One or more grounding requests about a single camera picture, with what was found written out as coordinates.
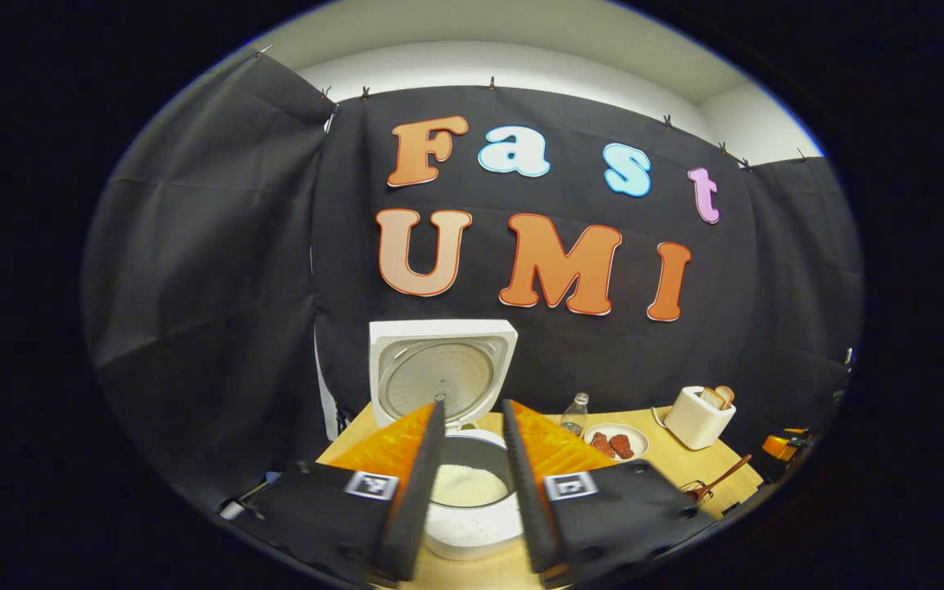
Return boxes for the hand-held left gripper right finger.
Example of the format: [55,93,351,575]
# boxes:
[501,399,719,587]

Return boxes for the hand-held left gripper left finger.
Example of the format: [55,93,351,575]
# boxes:
[238,400,447,583]

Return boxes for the brown wooden spoon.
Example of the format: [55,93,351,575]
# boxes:
[695,455,753,502]

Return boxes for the white rice cooker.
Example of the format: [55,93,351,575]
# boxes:
[369,320,526,562]

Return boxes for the white toaster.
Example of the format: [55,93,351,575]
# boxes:
[665,385,737,451]

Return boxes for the clear plastic water bottle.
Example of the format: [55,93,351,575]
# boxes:
[560,392,590,438]

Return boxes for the white oval plate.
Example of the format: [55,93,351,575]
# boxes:
[584,423,650,461]

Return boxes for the black backdrop cloth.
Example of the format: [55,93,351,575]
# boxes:
[83,49,865,509]

